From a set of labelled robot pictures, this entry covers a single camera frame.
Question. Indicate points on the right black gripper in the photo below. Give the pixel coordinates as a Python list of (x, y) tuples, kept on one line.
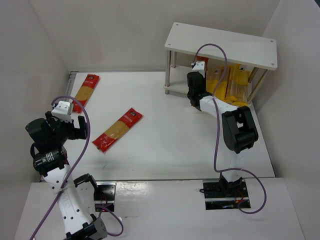
[(196, 81)]

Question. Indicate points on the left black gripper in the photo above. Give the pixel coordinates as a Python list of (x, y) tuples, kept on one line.
[(72, 129)]

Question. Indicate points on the red pasta bag barcode side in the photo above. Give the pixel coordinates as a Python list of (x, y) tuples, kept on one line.
[(200, 58)]

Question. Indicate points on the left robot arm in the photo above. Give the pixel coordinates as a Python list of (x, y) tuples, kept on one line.
[(50, 160)]

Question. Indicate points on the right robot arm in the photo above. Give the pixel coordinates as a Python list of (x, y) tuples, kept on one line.
[(236, 132)]

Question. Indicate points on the yellow pasta bag left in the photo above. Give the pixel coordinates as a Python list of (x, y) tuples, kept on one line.
[(213, 76)]

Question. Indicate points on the yellow pasta bag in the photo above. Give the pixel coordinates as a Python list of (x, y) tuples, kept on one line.
[(221, 90), (213, 76), (237, 86)]

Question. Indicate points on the yellow pasta bag middle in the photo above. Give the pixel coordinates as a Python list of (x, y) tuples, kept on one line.
[(221, 90)]

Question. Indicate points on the red pasta bag centre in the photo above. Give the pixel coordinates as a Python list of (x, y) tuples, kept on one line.
[(117, 130)]

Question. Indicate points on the red pasta bag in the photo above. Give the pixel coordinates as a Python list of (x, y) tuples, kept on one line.
[(87, 88), (117, 130)]

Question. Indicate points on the red pasta bag far left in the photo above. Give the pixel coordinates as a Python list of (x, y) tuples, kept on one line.
[(87, 88)]

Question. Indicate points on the yellow pasta bag right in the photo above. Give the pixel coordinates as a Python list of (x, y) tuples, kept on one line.
[(237, 86)]

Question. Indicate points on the white two-tier shelf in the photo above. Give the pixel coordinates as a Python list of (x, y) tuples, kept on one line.
[(253, 52)]

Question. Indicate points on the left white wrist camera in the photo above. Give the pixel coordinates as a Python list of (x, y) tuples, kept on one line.
[(62, 111)]

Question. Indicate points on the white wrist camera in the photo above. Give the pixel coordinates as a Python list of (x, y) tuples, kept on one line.
[(62, 111), (200, 67)]

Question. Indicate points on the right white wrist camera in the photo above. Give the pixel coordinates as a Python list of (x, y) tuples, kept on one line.
[(200, 67)]

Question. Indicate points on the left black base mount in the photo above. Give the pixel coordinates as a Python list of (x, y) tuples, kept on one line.
[(105, 195)]

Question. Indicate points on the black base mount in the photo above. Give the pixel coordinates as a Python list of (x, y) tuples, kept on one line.
[(220, 195), (105, 195)]

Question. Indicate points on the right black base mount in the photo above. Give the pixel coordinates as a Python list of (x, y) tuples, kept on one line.
[(220, 195)]

